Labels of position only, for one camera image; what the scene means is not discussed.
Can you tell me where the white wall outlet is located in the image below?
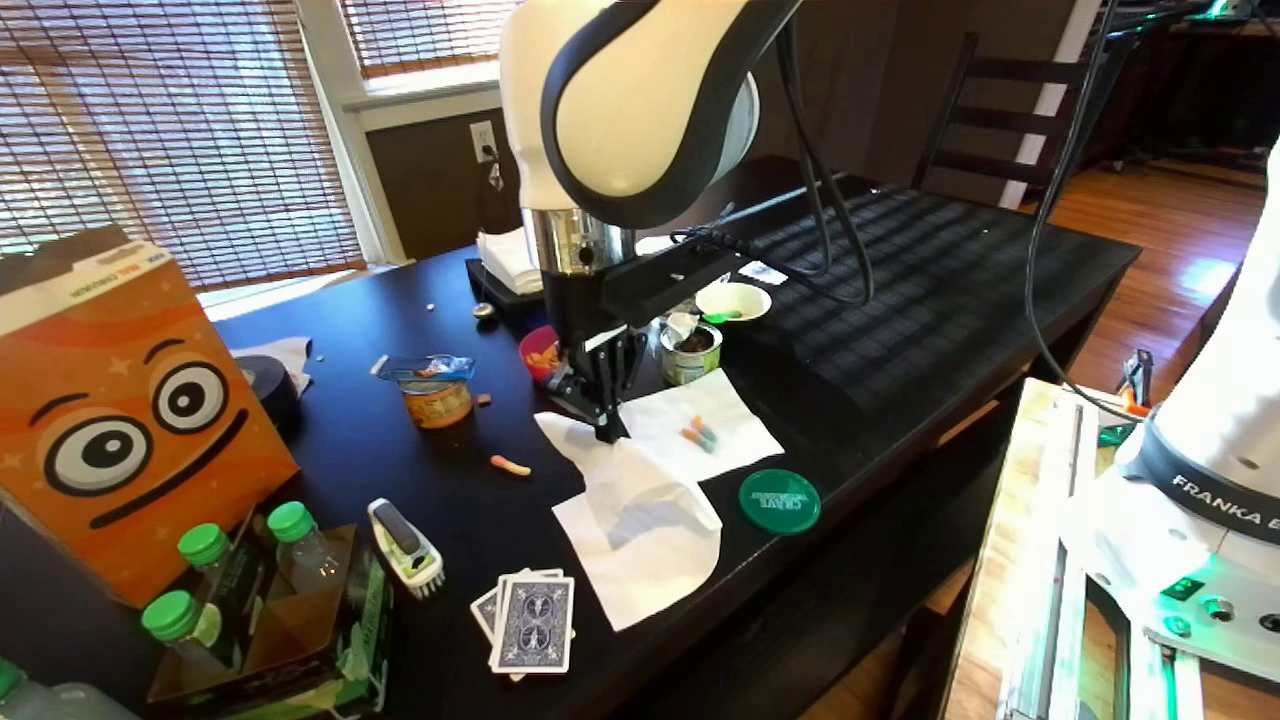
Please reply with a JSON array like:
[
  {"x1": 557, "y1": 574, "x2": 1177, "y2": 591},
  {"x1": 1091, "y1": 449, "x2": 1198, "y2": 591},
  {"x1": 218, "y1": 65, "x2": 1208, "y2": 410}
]
[{"x1": 464, "y1": 114, "x2": 507, "y2": 196}]

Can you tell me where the light wooden robot stand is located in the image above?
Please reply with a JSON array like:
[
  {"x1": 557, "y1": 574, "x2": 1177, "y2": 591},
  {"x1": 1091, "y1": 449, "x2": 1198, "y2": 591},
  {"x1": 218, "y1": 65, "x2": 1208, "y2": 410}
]
[{"x1": 939, "y1": 376, "x2": 1280, "y2": 720}]

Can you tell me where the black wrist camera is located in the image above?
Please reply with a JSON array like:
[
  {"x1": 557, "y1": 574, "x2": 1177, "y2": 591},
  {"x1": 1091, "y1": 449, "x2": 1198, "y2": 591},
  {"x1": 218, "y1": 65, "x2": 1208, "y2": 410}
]
[{"x1": 623, "y1": 234, "x2": 754, "y2": 325}]

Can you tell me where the cardboard bottle carrier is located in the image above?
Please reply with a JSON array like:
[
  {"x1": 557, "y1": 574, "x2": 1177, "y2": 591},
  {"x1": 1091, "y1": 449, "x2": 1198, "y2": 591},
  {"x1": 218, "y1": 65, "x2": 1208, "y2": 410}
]
[{"x1": 140, "y1": 519, "x2": 394, "y2": 720}]

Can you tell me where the orange cartoon face box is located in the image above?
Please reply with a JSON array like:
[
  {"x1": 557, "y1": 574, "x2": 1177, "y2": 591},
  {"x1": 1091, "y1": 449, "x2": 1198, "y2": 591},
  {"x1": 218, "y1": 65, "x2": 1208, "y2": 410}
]
[{"x1": 0, "y1": 222, "x2": 304, "y2": 613}]

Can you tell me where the black red clamp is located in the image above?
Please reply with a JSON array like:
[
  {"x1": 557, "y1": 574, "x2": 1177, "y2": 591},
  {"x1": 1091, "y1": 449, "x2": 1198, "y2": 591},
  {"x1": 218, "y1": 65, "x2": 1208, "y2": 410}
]
[{"x1": 1117, "y1": 347, "x2": 1162, "y2": 410}]

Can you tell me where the blue backed playing cards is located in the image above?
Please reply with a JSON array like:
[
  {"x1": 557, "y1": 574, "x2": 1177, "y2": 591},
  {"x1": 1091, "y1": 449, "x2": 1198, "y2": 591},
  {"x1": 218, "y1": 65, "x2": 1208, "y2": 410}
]
[{"x1": 470, "y1": 563, "x2": 582, "y2": 682}]

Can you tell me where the red snack bowl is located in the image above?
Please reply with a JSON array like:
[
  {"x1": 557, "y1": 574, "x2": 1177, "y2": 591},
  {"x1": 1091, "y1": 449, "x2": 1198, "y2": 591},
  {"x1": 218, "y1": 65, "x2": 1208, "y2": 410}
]
[{"x1": 516, "y1": 321, "x2": 573, "y2": 386}]

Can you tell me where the crumpled white paper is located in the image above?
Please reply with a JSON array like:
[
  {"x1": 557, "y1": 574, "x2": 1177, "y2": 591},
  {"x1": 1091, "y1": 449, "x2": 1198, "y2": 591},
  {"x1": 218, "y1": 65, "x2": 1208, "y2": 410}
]
[{"x1": 234, "y1": 333, "x2": 321, "y2": 398}]

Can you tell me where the black napkin tray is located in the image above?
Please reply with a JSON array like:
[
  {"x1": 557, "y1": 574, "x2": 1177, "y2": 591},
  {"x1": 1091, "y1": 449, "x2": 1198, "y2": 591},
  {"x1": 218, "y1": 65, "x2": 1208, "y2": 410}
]
[{"x1": 464, "y1": 255, "x2": 554, "y2": 325}]

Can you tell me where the white napkin stack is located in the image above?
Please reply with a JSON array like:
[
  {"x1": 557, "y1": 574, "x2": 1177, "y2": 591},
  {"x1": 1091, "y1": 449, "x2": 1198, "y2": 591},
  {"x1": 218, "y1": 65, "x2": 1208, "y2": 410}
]
[{"x1": 471, "y1": 222, "x2": 543, "y2": 301}]

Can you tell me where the orange jelly plastic cup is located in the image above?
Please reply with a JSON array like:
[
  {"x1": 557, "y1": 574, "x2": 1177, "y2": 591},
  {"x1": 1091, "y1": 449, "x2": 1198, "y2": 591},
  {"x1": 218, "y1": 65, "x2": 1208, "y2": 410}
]
[{"x1": 378, "y1": 347, "x2": 480, "y2": 434}]

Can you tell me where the single playing card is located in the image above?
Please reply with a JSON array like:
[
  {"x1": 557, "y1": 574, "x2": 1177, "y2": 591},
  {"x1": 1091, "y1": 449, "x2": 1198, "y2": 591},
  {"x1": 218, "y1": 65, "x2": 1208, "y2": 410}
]
[{"x1": 735, "y1": 255, "x2": 801, "y2": 289}]

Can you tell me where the green round lid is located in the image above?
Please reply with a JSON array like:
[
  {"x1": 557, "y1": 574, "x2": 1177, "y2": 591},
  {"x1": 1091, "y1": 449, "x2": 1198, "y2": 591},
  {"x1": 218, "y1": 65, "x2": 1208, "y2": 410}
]
[{"x1": 735, "y1": 464, "x2": 823, "y2": 538}]

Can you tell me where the dark wooden chair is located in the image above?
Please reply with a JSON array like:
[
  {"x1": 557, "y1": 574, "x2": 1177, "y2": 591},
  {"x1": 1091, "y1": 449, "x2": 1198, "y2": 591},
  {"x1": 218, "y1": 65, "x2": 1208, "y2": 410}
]
[{"x1": 912, "y1": 0, "x2": 1114, "y2": 222}]

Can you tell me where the green capped clear bottle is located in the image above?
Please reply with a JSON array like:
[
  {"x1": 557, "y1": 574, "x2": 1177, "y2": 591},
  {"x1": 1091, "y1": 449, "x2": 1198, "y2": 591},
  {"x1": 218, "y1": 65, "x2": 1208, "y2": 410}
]
[
  {"x1": 260, "y1": 494, "x2": 354, "y2": 603},
  {"x1": 171, "y1": 519, "x2": 276, "y2": 670},
  {"x1": 137, "y1": 586, "x2": 234, "y2": 702},
  {"x1": 0, "y1": 656, "x2": 137, "y2": 720}
]

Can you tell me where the dark wooden cabinet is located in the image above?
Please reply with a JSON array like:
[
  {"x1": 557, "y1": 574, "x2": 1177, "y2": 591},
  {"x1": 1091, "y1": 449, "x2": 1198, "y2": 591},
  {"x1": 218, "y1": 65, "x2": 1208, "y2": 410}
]
[{"x1": 1091, "y1": 0, "x2": 1280, "y2": 170}]

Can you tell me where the green bowl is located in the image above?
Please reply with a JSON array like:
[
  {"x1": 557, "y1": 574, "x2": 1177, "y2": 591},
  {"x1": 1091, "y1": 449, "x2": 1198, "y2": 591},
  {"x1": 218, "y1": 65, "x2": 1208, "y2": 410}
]
[{"x1": 692, "y1": 278, "x2": 775, "y2": 333}]

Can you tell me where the white paper tissue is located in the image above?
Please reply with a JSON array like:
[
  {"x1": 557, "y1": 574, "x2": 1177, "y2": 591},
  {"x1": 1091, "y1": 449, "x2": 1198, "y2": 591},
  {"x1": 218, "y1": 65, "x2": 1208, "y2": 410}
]
[
  {"x1": 613, "y1": 367, "x2": 789, "y2": 486},
  {"x1": 531, "y1": 407, "x2": 726, "y2": 637}
]

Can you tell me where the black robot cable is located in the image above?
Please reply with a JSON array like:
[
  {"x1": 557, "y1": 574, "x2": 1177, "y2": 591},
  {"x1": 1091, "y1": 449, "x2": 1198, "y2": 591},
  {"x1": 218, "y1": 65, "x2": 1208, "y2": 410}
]
[{"x1": 767, "y1": 0, "x2": 1142, "y2": 424}]

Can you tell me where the black tape roll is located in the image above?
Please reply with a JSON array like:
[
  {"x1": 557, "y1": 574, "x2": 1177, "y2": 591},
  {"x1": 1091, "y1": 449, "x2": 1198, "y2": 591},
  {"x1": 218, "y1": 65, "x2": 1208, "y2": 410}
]
[{"x1": 234, "y1": 350, "x2": 304, "y2": 449}]

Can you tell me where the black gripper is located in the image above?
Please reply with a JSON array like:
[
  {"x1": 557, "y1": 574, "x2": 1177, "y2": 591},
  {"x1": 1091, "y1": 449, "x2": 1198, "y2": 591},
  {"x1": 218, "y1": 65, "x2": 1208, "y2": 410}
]
[{"x1": 535, "y1": 255, "x2": 644, "y2": 449}]

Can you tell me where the open green tin can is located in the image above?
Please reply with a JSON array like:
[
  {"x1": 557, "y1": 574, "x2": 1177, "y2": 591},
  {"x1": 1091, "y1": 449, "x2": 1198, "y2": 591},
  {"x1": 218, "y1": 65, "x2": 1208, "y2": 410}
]
[{"x1": 657, "y1": 317, "x2": 728, "y2": 393}]

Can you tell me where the white black stapler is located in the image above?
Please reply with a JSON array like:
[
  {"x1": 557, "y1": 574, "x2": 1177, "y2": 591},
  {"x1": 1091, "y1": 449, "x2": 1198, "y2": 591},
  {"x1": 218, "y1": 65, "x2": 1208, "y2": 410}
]
[{"x1": 364, "y1": 494, "x2": 447, "y2": 599}]

